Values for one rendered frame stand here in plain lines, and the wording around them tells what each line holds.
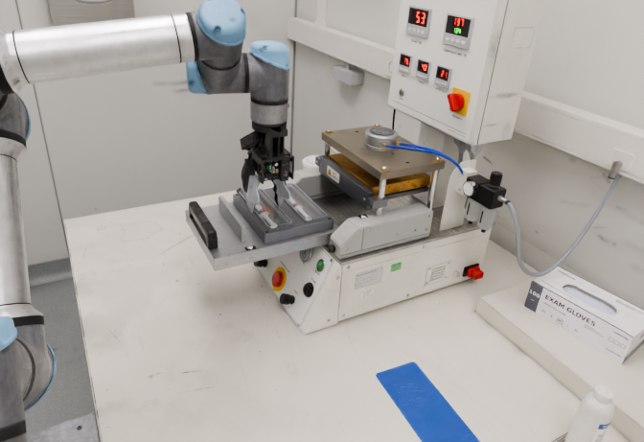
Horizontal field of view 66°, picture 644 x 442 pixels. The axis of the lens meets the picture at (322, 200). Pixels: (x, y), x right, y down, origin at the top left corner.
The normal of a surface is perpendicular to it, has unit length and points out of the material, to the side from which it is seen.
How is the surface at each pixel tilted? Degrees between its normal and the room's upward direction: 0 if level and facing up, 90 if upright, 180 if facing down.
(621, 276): 90
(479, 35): 90
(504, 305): 0
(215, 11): 47
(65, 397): 0
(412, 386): 0
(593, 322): 87
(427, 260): 90
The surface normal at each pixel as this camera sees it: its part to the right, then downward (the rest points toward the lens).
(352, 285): 0.47, 0.43
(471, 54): -0.88, 0.17
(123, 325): 0.06, -0.89
